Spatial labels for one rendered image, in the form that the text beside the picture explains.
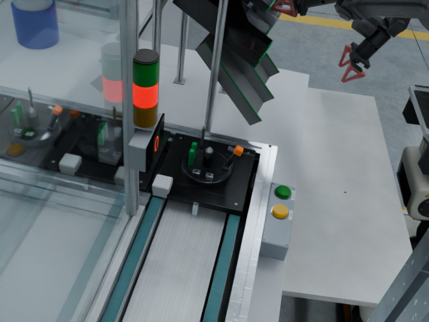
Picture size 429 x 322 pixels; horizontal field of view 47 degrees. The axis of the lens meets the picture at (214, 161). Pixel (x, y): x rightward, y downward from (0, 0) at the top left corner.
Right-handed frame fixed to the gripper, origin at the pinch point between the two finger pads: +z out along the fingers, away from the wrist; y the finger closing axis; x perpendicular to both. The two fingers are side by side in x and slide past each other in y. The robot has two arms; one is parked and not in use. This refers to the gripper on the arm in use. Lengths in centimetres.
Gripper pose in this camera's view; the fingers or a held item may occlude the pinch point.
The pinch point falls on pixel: (275, 3)
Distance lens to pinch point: 150.5
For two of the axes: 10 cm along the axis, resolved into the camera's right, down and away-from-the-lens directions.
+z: -9.0, 0.5, 4.4
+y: -3.1, 6.4, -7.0
